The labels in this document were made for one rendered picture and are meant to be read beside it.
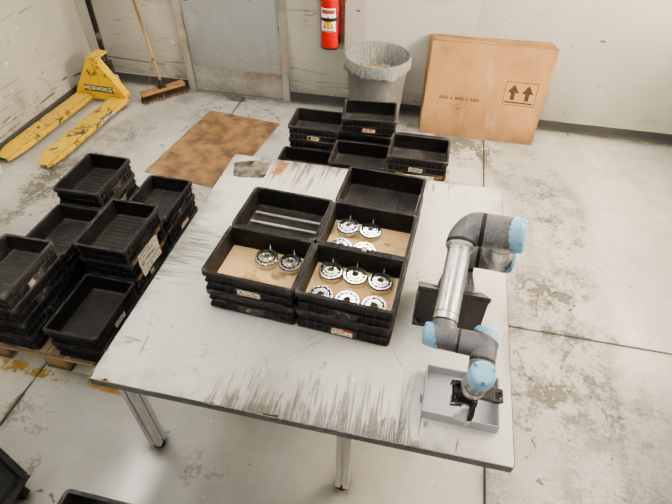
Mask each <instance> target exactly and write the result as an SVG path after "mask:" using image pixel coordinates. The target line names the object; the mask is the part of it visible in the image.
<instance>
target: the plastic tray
mask: <svg viewBox="0 0 672 504"><path fill-rule="evenodd" d="M466 373H467V372H466V371H461V370H456V369H451V368H446V367H441V366H436V365H431V364H427V368H426V373H425V381H424V390H423V399H422V408H421V418H425V419H430V420H435V421H439V422H444V423H449V424H453V425H458V426H463V424H464V423H463V422H461V421H458V420H455V419H453V417H452V416H453V414H456V413H460V411H461V409H462V408H463V407H467V408H469V407H468V406H466V405H465V406H464V405H462V406H461V407H460V406H451V405H449V404H450V403H451V402H450V396H451V395H452V385H450V383H451V381H452V380H454V379H463V377H464V376H465V375H466ZM493 387H495V388H499V378H497V379H496V381H495V384H494V385H493ZM463 427H464V426H463ZM466 427H467V428H472V429H477V430H481V431H486V432H491V433H495V434H496V433H497V432H498V430H499V428H500V404H494V403H490V402H486V401H482V400H478V404H477V407H476V409H475V414H474V417H473V419H472V421H471V422H470V423H469V424H468V425H467V426H466Z"/></svg>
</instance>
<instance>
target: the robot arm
mask: <svg viewBox="0 0 672 504"><path fill-rule="evenodd" d="M527 229H528V221H527V220H526V219H523V218H520V217H511V216H504V215H497V214H490V213H484V212H474V213H470V214H468V215H466V216H464V217H462V218H461V219H460V220H459V221H458V222H457V223H456V224H455V225H454V226H453V227H452V229H451V230H450V232H449V234H448V236H447V240H446V244H445V246H446V248H447V255H446V260H445V264H444V269H443V274H442V276H441V277H440V279H439V281H438V286H440V288H439V293H438V297H437V302H436V307H435V311H434V316H433V320H432V322H426V323H425V326H424V329H423V335H422V343H423V345H425V346H428V347H431V348H435V349H440V350H445V351H449V352H454V353H458V354H462V355H467V356H469V363H468V369H467V373H466V375H465V376H464V377H463V379H454V380H452V381H451V383H450V385H452V395H451V396H450V402H451V403H450V404H449V405H451V406H460V407H461V406H462V405H464V406H465V405H466V406H468V407H469V408H467V407H463V408H462V409H461V411H460V413H456V414H453V416H452V417H453V419H455V420H458V421H461V422H463V423H464V424H463V426H464V427H466V426H467V425H468V424H469V423H470V422H471V421H472V419H473V417H474V414H475V409H476V407H477V404H478V400H482V401H486V402H490V403H494V404H502V403H504V400H503V390H502V389H499V388H495V387H493V385H494V384H495V381H496V379H497V372H496V370H495V367H496V366H495V365H496V358H497V351H498V347H499V332H498V331H497V330H496V329H495V328H493V327H491V326H488V325H484V326H483V325H478V326H476V327H475V328H474V330H473V331H471V330H466V329H461V328H457V323H458V318H459V313H460V308H461V303H462V297H463V292H474V290H475V286H474V279H473V271H474V268H479V269H485V270H491V271H496V272H501V273H510V272H511V271H512V270H513V267H514V265H515V261H516V256H517V253H518V254H521V253H523V251H524V248H525V243H526V237H527ZM452 403H454V404H452Z"/></svg>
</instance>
